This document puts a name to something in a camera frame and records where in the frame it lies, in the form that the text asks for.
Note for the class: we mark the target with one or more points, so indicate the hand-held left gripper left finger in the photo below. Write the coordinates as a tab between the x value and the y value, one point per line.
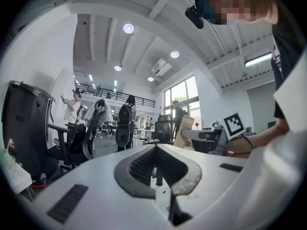
96	195

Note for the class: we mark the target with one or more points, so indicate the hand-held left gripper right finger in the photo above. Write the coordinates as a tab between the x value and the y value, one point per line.
211	181

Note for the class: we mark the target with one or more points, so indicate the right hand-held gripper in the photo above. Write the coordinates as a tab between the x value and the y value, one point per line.
235	126

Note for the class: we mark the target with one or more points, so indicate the beige paper strip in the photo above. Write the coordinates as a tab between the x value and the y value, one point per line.
185	123

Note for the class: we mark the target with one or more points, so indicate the person's right forearm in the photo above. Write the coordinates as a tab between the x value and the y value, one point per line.
263	135

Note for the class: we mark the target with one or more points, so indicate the standing fan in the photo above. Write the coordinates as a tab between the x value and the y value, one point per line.
197	125

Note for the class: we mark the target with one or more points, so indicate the black mesh office chair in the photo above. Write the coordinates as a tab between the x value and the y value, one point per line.
163	128
88	140

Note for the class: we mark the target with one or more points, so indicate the large window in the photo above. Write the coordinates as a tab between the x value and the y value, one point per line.
182	90

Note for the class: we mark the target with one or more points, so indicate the black mezzanine railing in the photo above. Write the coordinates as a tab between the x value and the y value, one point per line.
144	102

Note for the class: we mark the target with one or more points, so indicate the ceiling air conditioner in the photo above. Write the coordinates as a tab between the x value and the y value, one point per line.
161	67

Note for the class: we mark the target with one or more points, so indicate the white table with clutter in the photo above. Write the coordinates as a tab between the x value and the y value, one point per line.
16	176

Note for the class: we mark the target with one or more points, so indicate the white cloth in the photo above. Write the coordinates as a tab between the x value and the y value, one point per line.
106	114

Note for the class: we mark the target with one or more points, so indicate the tube ceiling light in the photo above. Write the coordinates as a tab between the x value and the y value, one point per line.
258	60

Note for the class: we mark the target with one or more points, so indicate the person's black shirt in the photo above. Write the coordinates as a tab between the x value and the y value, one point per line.
287	44

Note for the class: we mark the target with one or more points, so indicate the person's head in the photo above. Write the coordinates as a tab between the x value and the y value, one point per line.
239	1

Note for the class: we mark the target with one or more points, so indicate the black head-mounted camera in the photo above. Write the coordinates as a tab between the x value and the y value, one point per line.
194	17

